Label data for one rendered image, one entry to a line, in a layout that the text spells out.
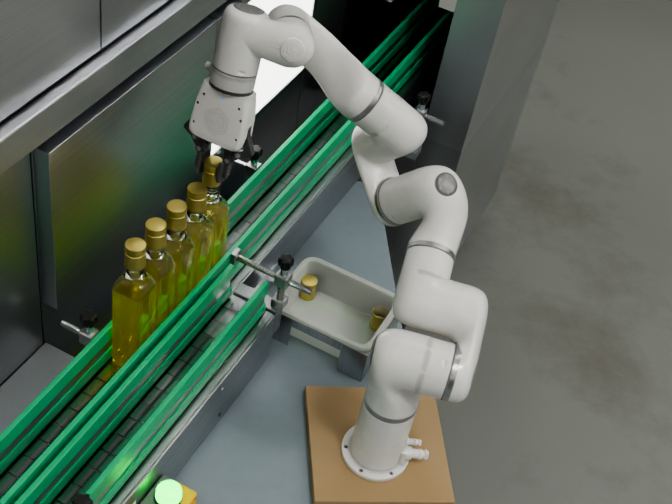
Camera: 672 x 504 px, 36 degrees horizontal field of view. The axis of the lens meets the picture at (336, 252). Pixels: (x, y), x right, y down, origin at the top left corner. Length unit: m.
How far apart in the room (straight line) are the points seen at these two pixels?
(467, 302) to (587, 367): 1.60
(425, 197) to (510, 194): 2.04
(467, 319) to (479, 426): 1.33
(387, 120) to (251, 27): 0.28
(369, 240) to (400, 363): 0.71
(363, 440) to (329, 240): 0.62
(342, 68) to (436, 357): 0.51
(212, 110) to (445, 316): 0.51
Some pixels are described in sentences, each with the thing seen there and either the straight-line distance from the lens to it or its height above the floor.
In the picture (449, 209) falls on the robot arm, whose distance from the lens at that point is 1.78.
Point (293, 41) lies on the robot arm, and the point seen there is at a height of 1.43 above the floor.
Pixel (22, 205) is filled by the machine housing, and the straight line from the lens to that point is 1.66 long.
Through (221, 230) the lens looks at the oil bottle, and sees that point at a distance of 1.90.
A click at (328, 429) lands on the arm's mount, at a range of 1.95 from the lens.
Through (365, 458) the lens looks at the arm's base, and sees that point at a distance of 1.88.
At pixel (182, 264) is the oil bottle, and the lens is 1.80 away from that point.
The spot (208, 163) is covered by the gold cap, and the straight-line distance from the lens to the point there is 1.81.
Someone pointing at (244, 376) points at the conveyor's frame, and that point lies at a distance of 1.97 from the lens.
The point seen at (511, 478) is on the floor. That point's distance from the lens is 2.96.
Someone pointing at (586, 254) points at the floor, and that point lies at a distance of 3.67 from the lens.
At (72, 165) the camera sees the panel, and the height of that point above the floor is 1.26.
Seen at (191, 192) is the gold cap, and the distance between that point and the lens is 1.78.
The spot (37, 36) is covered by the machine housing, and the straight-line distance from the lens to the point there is 1.52.
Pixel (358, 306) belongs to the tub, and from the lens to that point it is 2.16.
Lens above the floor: 2.33
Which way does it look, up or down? 43 degrees down
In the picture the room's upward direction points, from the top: 12 degrees clockwise
